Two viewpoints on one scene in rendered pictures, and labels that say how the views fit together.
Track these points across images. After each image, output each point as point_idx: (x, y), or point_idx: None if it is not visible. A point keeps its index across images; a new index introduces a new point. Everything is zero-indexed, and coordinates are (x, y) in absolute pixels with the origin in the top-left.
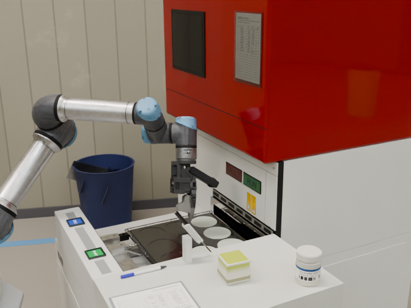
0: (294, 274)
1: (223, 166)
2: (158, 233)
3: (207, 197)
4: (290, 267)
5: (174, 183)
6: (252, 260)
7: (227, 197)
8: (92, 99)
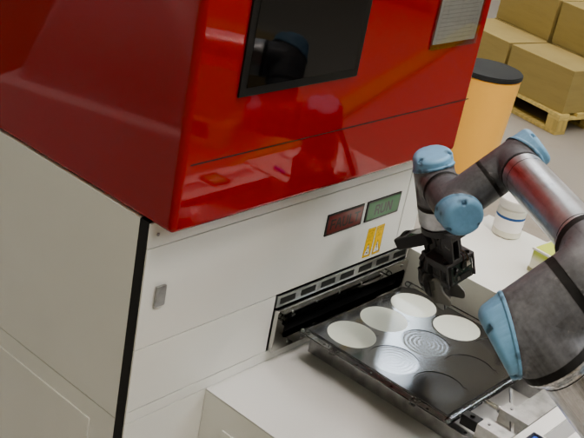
0: (500, 239)
1: (317, 229)
2: (431, 379)
3: (252, 329)
4: (487, 241)
5: (474, 259)
6: (496, 263)
7: (318, 277)
8: (562, 190)
